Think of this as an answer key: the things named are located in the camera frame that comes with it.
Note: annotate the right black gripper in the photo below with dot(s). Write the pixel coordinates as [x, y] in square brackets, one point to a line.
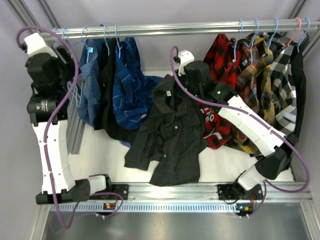
[185, 78]

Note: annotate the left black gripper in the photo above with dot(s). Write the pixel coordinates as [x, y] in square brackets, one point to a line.
[66, 59]

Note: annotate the light blue wire hanger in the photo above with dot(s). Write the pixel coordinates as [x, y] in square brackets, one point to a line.
[77, 92]

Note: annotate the dark grey pinstripe shirt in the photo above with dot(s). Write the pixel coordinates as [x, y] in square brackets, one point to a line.
[171, 135]

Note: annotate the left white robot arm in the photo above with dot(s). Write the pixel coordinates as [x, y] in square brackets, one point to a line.
[50, 72]

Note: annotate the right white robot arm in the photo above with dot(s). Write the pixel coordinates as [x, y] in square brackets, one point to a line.
[271, 143]

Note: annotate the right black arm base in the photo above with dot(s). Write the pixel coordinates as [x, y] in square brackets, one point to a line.
[229, 192]

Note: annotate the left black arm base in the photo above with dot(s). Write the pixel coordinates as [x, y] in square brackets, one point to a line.
[104, 194]

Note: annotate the light blue checked shirt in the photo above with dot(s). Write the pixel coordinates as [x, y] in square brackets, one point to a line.
[91, 93]

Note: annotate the red plaid hanging shirt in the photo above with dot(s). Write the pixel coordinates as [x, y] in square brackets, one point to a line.
[223, 61]

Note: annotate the blue plaid shirt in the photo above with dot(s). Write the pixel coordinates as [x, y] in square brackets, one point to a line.
[132, 90]

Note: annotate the red black plaid shirt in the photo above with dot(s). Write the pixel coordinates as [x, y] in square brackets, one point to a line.
[217, 130]

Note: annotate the yellow brown plaid shirt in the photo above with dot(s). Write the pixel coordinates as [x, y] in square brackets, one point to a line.
[253, 82]

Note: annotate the black white plaid shirt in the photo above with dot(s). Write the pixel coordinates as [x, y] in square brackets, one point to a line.
[283, 89]

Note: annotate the black hanging garment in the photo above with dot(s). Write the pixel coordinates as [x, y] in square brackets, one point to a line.
[105, 118]

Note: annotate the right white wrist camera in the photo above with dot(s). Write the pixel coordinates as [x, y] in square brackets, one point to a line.
[183, 58]

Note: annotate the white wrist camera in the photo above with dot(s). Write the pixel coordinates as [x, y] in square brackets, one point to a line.
[34, 44]
[183, 58]

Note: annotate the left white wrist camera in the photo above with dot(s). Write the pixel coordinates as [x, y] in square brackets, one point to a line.
[34, 44]

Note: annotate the aluminium front rail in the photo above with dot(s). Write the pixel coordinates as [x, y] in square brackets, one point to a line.
[188, 198]

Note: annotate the aluminium hanging rail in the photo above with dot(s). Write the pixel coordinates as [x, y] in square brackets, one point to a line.
[183, 29]

